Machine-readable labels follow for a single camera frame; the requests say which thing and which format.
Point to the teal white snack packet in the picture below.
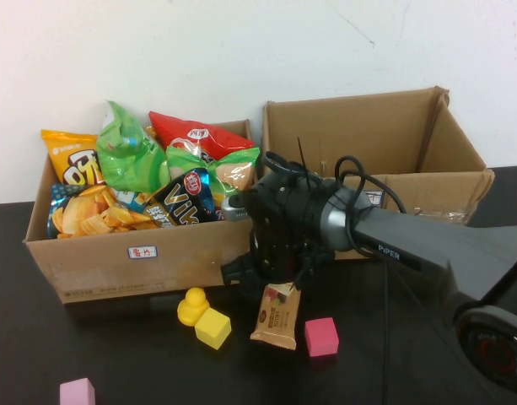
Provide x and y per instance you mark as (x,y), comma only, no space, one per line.
(127,198)

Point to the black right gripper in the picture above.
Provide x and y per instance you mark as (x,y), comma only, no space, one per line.
(283,228)

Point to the green potato print chip bag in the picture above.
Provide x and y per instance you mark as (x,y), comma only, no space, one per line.
(237,169)

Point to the light pink foam cube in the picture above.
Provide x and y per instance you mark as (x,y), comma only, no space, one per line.
(77,392)

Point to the taped cardboard box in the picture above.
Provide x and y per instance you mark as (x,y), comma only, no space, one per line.
(367,126)

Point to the black chip bag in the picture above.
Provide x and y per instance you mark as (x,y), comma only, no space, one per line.
(178,202)

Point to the orange chip bag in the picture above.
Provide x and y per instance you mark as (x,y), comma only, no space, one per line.
(68,156)

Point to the blue ridged chips bag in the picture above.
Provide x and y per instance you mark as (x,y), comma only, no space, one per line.
(85,215)

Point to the yellow duck toy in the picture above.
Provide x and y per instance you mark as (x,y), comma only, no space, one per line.
(192,306)

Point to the plain green chip bag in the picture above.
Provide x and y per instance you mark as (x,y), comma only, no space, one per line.
(127,164)

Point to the black zip tie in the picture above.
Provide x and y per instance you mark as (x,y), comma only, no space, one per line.
(302,154)

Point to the red chip bag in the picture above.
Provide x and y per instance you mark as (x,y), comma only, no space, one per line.
(186,131)

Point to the clear packing tape strip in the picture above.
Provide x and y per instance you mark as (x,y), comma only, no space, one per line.
(443,216)

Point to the brown snack bar packet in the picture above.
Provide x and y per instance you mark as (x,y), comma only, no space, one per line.
(277,325)

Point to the magenta foam cube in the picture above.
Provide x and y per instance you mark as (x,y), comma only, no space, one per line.
(321,337)

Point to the cardboard box of chips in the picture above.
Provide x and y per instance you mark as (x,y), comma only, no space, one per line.
(114,270)

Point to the yellow foam cube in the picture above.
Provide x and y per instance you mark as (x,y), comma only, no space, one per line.
(211,329)

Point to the white label with red writing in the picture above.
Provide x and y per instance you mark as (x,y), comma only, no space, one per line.
(142,252)
(374,197)

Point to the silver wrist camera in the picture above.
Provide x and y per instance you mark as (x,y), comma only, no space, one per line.
(235,211)

